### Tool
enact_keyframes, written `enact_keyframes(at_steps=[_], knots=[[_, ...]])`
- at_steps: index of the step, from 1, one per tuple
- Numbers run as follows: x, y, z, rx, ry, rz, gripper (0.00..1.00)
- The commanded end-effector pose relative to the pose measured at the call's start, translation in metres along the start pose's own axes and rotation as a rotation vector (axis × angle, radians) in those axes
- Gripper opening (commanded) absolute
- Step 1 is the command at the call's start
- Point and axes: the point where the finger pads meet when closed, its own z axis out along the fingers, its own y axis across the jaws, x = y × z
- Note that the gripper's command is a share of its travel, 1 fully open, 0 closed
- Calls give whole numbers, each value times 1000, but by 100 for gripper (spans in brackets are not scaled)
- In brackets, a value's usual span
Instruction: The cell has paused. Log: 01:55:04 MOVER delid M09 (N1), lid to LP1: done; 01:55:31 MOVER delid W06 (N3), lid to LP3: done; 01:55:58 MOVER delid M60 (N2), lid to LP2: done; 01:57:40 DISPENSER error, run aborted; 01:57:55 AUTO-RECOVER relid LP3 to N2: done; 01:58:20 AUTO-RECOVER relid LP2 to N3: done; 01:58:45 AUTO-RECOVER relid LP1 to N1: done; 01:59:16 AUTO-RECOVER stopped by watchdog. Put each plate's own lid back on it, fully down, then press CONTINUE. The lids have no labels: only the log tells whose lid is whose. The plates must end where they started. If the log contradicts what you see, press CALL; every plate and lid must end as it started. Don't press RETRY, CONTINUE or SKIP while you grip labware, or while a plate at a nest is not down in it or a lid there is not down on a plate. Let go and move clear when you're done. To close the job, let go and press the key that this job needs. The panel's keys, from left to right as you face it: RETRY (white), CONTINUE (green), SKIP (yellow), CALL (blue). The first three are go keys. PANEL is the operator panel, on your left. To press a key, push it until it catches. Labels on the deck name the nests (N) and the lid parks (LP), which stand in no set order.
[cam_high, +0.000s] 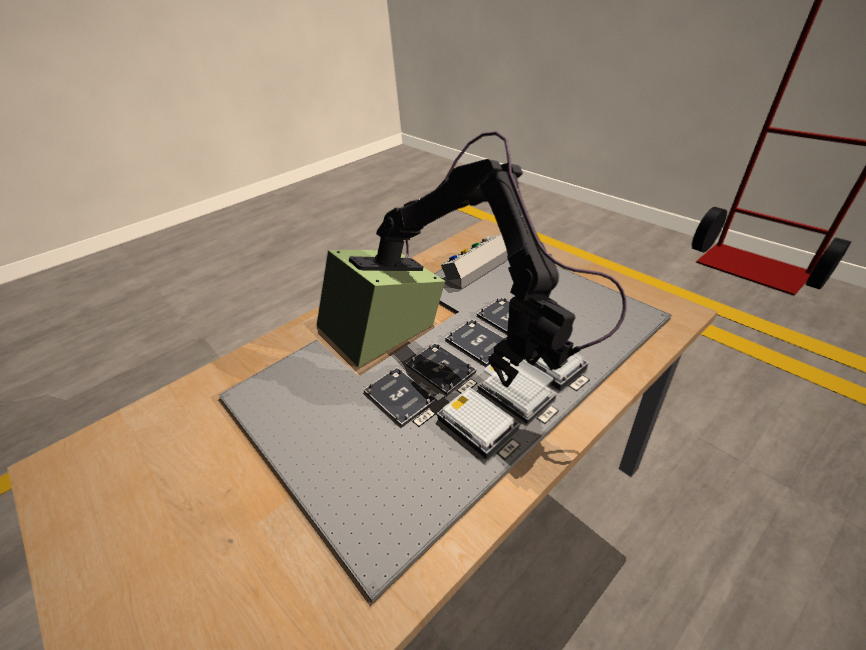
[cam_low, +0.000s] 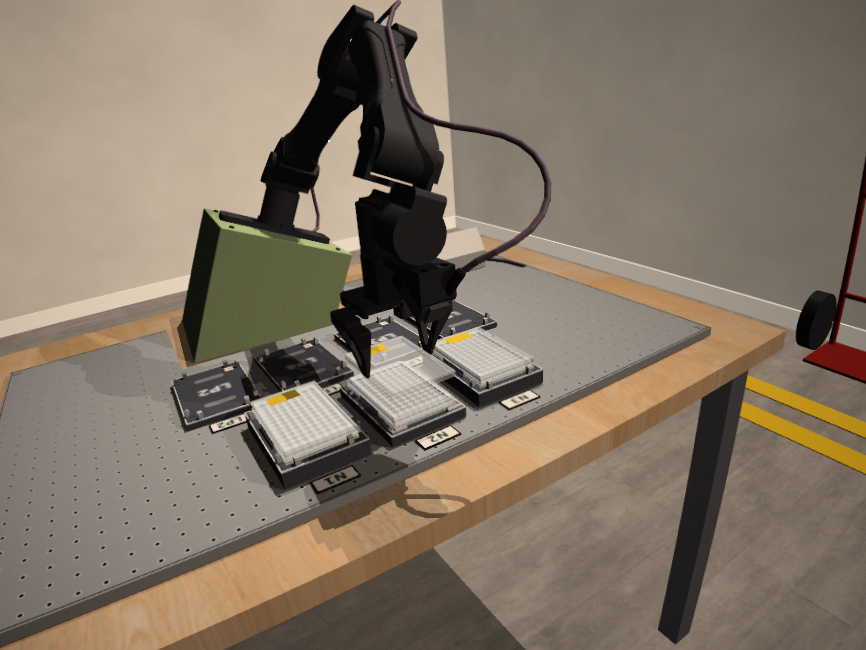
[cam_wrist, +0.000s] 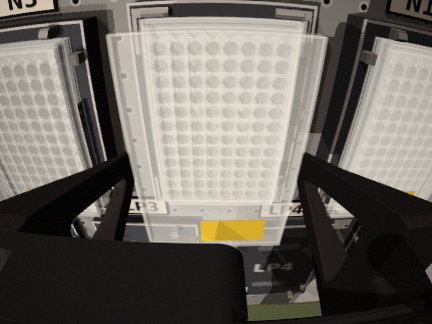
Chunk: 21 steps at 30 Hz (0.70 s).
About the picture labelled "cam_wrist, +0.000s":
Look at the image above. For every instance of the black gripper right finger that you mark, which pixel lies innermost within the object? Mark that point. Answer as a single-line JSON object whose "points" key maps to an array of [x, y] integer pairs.
{"points": [[395, 239]]}

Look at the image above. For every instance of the grey metal base plate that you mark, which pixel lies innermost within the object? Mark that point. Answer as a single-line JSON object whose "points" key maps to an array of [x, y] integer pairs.
{"points": [[331, 21]]}

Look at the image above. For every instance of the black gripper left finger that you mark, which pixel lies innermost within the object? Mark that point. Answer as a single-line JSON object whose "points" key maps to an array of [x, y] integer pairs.
{"points": [[51, 208]]}

